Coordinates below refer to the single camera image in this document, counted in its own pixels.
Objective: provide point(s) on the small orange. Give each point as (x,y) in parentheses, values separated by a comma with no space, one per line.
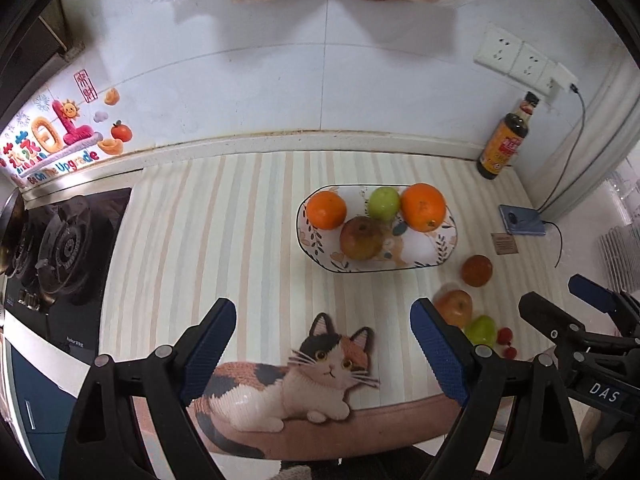
(326,210)

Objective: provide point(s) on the blue cabinet door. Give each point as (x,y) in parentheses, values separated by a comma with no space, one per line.
(35,385)

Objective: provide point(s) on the blue smartphone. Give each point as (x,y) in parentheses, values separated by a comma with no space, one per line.
(522,220)

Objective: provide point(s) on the striped cat print mat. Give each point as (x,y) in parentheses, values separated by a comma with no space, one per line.
(215,240)

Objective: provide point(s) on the black pan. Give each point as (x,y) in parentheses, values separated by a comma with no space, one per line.
(9,230)

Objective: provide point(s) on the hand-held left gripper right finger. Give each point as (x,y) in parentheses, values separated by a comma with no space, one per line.
(440,352)

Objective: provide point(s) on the white wall socket panel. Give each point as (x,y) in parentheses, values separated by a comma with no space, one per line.
(505,52)

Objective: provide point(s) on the dark sauce bottle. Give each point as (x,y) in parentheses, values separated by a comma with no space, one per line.
(501,142)

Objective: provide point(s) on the red-green apple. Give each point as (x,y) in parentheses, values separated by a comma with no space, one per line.
(361,238)

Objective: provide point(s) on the small brown card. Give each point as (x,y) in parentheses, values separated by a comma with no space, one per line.
(503,244)

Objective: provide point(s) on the black gas stove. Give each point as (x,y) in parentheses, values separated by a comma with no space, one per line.
(75,260)

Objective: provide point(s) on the green apple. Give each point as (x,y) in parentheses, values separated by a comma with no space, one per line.
(482,331)
(384,203)

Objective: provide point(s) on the dark red persimmon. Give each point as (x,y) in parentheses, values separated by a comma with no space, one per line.
(476,270)

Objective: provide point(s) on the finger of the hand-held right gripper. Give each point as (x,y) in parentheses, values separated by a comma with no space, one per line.
(592,292)
(542,312)

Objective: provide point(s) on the colourful wall sticker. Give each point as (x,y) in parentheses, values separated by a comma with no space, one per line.
(55,135)

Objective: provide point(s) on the red-yellow apple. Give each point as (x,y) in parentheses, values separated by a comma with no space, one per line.
(456,306)

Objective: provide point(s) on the oval floral plate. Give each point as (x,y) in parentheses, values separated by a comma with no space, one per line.
(425,252)

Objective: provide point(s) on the small red cherry tomato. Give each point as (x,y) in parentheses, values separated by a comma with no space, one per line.
(505,335)
(510,352)

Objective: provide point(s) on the large orange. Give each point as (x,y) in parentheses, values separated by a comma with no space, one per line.
(423,207)

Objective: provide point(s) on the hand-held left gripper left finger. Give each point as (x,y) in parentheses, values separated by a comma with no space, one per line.
(207,352)

